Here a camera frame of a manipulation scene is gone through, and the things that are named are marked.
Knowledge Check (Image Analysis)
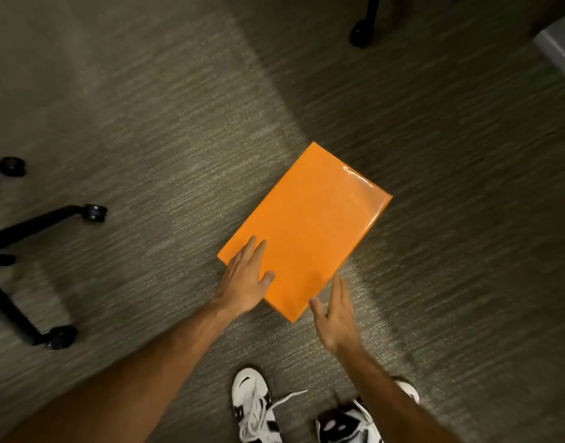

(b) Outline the black chair leg with caster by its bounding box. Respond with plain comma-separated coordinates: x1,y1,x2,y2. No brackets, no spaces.
349,0,383,48

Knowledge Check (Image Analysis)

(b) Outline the person's left forearm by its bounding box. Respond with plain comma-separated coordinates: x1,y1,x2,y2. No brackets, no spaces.
0,301,241,443

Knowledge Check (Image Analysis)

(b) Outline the black office chair wheeled base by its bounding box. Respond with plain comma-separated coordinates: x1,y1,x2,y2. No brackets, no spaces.
0,156,108,350

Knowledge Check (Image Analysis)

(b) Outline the person's left white black shoe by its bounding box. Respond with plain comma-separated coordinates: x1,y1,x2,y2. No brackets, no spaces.
231,367,308,443

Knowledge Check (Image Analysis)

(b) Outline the person's left hand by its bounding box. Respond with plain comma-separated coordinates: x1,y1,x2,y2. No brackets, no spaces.
212,235,276,317

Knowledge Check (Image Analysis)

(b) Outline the grey plastic bin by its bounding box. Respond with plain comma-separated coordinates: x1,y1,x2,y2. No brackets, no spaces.
532,6,565,83

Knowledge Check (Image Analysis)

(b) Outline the person's right hand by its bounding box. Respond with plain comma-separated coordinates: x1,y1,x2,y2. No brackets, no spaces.
308,275,362,358

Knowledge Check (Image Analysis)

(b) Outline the person's right white black shoe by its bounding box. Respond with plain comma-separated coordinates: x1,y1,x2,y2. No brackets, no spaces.
315,377,421,443

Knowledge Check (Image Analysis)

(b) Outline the person's right forearm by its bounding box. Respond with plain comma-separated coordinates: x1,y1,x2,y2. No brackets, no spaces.
335,342,464,443

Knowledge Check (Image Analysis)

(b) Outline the person's white black shoe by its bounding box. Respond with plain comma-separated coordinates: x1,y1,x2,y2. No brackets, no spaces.
231,367,308,443
315,377,421,443

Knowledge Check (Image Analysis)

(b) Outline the orange package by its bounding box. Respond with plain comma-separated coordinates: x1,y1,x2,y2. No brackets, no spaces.
217,142,393,323

